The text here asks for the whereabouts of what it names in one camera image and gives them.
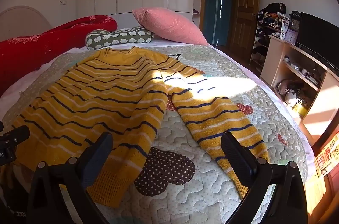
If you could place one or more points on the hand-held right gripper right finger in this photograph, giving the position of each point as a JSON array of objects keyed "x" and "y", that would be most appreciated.
[{"x": 238, "y": 157}]

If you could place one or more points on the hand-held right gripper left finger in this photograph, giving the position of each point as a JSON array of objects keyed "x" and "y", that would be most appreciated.
[{"x": 96, "y": 157}]

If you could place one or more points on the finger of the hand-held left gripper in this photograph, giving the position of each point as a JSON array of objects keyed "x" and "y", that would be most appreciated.
[{"x": 20, "y": 134}]

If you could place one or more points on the yellow striped knit sweater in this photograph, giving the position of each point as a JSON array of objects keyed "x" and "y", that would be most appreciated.
[{"x": 106, "y": 96}]

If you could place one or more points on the pile of dark clothes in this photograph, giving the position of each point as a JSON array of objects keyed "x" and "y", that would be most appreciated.
[{"x": 272, "y": 13}]

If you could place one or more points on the white bed sheet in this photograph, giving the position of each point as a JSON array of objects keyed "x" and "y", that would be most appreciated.
[{"x": 16, "y": 89}]

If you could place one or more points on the patterned quilted bedspread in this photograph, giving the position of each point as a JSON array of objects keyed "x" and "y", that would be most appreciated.
[{"x": 185, "y": 187}]

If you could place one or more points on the red blanket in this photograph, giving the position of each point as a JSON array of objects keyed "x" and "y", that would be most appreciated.
[{"x": 39, "y": 49}]

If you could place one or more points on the red printed poster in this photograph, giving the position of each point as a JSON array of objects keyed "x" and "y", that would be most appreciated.
[{"x": 327, "y": 155}]

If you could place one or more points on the light wooden TV cabinet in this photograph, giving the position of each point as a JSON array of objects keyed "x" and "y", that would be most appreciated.
[{"x": 275, "y": 59}]

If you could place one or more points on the shoe rack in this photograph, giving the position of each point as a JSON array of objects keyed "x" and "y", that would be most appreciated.
[{"x": 261, "y": 51}]

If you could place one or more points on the beige bed headboard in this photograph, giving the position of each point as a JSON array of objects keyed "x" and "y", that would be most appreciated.
[{"x": 23, "y": 16}]

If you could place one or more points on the green sheep-print pillow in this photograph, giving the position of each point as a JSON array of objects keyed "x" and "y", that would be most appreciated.
[{"x": 119, "y": 37}]

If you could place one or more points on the black television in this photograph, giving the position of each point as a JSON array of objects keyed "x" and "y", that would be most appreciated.
[{"x": 317, "y": 36}]

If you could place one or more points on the wooden door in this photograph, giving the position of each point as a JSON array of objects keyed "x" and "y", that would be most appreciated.
[{"x": 245, "y": 12}]

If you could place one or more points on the dark ornate table clock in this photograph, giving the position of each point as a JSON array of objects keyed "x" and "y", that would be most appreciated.
[{"x": 294, "y": 22}]

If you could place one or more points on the pink pillow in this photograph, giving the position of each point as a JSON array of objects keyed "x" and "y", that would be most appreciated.
[{"x": 169, "y": 25}]

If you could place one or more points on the teal glass door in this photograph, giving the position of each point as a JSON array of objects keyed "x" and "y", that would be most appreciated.
[{"x": 217, "y": 6}]

